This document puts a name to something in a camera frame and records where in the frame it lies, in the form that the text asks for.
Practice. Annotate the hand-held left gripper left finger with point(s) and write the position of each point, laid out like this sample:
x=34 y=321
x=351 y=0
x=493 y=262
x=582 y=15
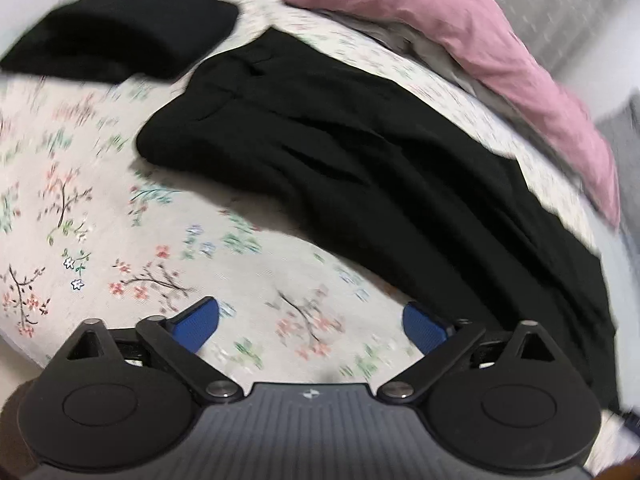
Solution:
x=196 y=323

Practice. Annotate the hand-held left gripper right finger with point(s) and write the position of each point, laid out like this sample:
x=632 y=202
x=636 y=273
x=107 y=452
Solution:
x=423 y=328

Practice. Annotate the black pants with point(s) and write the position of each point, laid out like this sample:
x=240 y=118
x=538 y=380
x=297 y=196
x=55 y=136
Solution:
x=380 y=185

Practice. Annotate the floral bedsheet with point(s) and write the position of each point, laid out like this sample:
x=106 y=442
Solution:
x=150 y=230

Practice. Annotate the dark brown fuzzy cloth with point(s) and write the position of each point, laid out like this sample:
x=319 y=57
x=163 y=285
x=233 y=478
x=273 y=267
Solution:
x=12 y=435

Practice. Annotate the grey cushion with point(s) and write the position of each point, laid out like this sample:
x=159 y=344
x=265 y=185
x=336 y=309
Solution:
x=622 y=160

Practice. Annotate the black folded garment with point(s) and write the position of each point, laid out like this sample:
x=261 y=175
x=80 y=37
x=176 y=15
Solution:
x=120 y=30

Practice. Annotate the pink duvet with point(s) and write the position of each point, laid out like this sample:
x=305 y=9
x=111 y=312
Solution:
x=480 y=30

